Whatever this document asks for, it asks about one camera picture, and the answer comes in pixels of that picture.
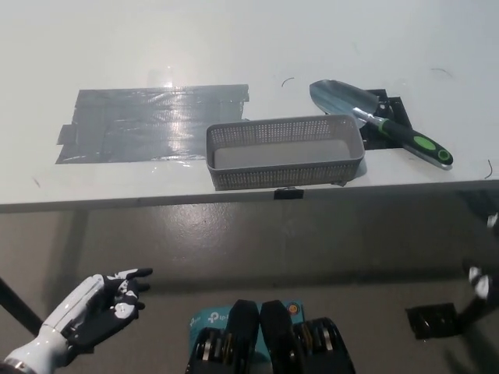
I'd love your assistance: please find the black table leg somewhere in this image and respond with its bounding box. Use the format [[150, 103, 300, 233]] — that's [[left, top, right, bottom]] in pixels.
[[0, 276, 43, 336], [458, 291, 490, 329]]

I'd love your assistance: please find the black floor plate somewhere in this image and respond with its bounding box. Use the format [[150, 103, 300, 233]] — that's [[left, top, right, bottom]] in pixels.
[[405, 302, 467, 340]]

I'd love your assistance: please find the garden trowel green black handle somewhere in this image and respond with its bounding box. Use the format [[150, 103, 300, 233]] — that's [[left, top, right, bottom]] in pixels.
[[309, 79, 455, 171]]

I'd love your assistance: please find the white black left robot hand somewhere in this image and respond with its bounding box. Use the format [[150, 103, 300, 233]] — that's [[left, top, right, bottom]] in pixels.
[[2, 266, 154, 368]]

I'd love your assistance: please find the black tape patch on table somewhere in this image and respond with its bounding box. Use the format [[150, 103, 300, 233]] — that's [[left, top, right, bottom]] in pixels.
[[359, 88, 414, 151]]

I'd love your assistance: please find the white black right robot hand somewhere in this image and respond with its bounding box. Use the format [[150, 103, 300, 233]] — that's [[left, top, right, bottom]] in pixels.
[[462, 212, 499, 303]]

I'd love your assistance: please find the grey perforated plastic basket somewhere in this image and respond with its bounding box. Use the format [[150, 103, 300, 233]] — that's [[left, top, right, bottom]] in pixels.
[[205, 115, 366, 192]]

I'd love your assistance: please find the large grey duct tape patch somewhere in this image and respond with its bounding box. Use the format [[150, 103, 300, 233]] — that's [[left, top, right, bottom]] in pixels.
[[54, 83, 250, 165]]

